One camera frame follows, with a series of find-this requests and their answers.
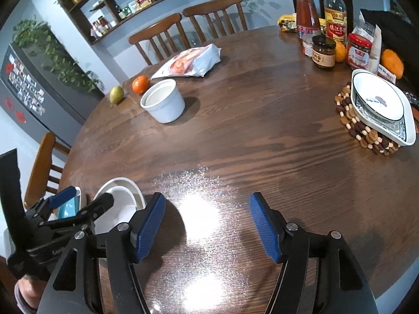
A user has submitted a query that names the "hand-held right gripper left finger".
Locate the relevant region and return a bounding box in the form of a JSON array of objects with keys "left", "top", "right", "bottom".
[{"left": 36, "top": 192, "right": 166, "bottom": 314}]

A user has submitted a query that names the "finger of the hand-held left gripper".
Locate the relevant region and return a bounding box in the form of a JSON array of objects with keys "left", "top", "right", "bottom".
[
  {"left": 24, "top": 186, "right": 79, "bottom": 220},
  {"left": 39, "top": 192, "right": 115, "bottom": 228}
]

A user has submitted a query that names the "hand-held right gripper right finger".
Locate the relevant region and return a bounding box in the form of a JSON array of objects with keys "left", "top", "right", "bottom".
[{"left": 249, "top": 192, "right": 380, "bottom": 314}]

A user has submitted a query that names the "small white bowl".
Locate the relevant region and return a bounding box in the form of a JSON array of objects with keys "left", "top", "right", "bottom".
[{"left": 95, "top": 186, "right": 138, "bottom": 233}]

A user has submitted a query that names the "large white bowl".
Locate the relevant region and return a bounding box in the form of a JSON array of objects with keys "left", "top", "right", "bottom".
[{"left": 93, "top": 177, "right": 146, "bottom": 236}]

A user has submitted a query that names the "square blue patterned plate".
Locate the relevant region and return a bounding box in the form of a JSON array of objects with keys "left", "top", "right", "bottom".
[{"left": 350, "top": 69, "right": 417, "bottom": 146}]

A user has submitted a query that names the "white black rimmed plate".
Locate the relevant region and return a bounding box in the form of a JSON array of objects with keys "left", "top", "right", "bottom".
[{"left": 352, "top": 71, "right": 414, "bottom": 121}]

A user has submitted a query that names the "wooden chair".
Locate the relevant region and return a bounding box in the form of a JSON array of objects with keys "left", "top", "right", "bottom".
[
  {"left": 128, "top": 13, "right": 192, "bottom": 66},
  {"left": 183, "top": 0, "right": 248, "bottom": 44},
  {"left": 24, "top": 132, "right": 71, "bottom": 210}
]

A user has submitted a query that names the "person's foot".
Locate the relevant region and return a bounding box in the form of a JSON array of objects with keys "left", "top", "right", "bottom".
[{"left": 15, "top": 275, "right": 46, "bottom": 314}]

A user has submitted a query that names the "grey refrigerator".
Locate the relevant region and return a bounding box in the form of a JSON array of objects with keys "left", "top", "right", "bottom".
[{"left": 0, "top": 41, "right": 105, "bottom": 148}]

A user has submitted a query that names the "green pear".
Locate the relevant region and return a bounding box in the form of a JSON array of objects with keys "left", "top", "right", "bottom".
[{"left": 109, "top": 86, "right": 125, "bottom": 107}]

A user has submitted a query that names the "white ceramic cup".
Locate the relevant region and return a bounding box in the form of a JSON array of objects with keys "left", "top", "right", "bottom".
[{"left": 140, "top": 78, "right": 186, "bottom": 124}]

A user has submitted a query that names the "cluster of fridge photos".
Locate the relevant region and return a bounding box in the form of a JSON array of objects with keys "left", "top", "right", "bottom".
[{"left": 7, "top": 52, "right": 46, "bottom": 115}]

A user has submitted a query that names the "orange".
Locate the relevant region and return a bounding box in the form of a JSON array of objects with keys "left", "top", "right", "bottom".
[
  {"left": 334, "top": 41, "right": 348, "bottom": 63},
  {"left": 381, "top": 49, "right": 405, "bottom": 79},
  {"left": 131, "top": 75, "right": 151, "bottom": 95}
]

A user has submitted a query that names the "wooden bead trivet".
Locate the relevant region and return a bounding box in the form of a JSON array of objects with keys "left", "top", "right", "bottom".
[{"left": 334, "top": 80, "right": 401, "bottom": 156}]

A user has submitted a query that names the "white snack bag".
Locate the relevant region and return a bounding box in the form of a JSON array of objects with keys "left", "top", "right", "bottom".
[{"left": 151, "top": 43, "right": 222, "bottom": 80}]

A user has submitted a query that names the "brown sauce jar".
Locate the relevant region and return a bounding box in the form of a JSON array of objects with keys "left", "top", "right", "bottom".
[{"left": 311, "top": 35, "right": 337, "bottom": 70}]

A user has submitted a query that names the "small red label jar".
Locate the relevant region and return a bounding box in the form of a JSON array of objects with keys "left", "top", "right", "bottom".
[{"left": 302, "top": 34, "right": 315, "bottom": 59}]

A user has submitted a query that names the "red chili sauce jar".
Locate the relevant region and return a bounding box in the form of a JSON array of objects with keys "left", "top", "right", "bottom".
[{"left": 345, "top": 33, "right": 374, "bottom": 71}]

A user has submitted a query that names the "row of shelf jars and bottles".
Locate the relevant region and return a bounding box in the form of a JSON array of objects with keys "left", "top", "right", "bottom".
[{"left": 65, "top": 0, "right": 230, "bottom": 38}]

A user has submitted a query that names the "yellow black snack packet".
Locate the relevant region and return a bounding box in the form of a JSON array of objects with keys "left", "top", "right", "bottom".
[{"left": 278, "top": 13, "right": 300, "bottom": 33}]

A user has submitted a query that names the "white paper bag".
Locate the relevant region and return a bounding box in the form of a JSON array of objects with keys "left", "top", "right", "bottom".
[{"left": 355, "top": 10, "right": 383, "bottom": 72}]

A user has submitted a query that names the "red ketchup bottle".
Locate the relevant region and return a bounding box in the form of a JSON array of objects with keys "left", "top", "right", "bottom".
[{"left": 295, "top": 0, "right": 322, "bottom": 40}]

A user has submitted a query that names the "yellow cap vinegar bottle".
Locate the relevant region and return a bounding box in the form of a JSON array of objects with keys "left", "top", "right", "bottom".
[{"left": 323, "top": 0, "right": 348, "bottom": 43}]

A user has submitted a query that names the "black bag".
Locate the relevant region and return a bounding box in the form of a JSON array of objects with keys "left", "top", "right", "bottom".
[{"left": 360, "top": 8, "right": 419, "bottom": 82}]

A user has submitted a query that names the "wooden wall shelf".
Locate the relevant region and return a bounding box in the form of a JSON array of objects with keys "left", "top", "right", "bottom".
[{"left": 54, "top": 0, "right": 239, "bottom": 46}]

